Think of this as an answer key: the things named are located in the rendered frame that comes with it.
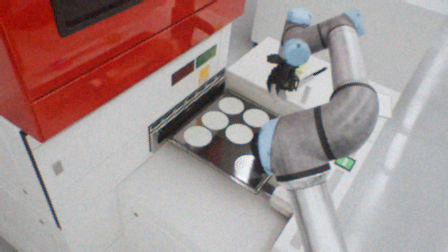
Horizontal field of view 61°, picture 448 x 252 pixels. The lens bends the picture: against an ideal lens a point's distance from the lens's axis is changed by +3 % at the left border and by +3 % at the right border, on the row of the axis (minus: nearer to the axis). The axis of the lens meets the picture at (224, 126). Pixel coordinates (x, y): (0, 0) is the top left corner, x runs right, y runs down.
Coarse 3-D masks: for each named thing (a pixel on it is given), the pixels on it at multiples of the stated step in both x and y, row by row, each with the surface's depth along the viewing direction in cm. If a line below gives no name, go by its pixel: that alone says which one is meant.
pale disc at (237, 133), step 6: (234, 126) 136; (240, 126) 136; (246, 126) 137; (228, 132) 133; (234, 132) 134; (240, 132) 134; (246, 132) 134; (252, 132) 135; (228, 138) 131; (234, 138) 131; (240, 138) 132; (246, 138) 132
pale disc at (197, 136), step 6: (198, 126) 134; (186, 132) 131; (192, 132) 131; (198, 132) 132; (204, 132) 132; (210, 132) 132; (186, 138) 129; (192, 138) 129; (198, 138) 130; (204, 138) 130; (210, 138) 130; (192, 144) 127; (198, 144) 128; (204, 144) 128
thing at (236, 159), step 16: (224, 96) 147; (224, 112) 141; (208, 128) 134; (224, 128) 135; (256, 128) 136; (208, 144) 128; (224, 144) 129; (240, 144) 130; (256, 144) 131; (208, 160) 123; (224, 160) 124; (240, 160) 125; (256, 160) 125; (240, 176) 120; (256, 176) 120
